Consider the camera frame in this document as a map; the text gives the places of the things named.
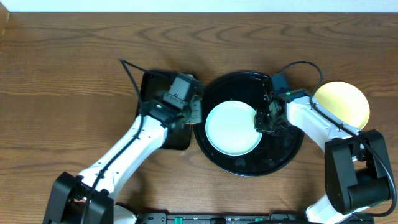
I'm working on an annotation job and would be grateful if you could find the green plate with three streaks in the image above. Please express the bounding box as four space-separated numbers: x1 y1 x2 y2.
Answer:
205 101 262 156

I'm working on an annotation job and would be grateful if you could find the yellow plate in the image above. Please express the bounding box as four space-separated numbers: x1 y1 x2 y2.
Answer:
315 82 370 129

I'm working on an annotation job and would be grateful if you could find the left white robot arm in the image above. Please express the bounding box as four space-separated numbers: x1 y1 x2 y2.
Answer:
43 92 201 224

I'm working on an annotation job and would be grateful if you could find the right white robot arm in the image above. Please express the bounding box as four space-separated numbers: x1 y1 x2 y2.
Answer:
254 88 397 223

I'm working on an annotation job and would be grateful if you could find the round black tray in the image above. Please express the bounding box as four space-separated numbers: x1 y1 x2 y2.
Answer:
193 71 304 177

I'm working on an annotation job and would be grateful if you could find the rectangular black tray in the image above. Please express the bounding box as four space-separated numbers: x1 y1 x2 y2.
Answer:
136 70 192 151

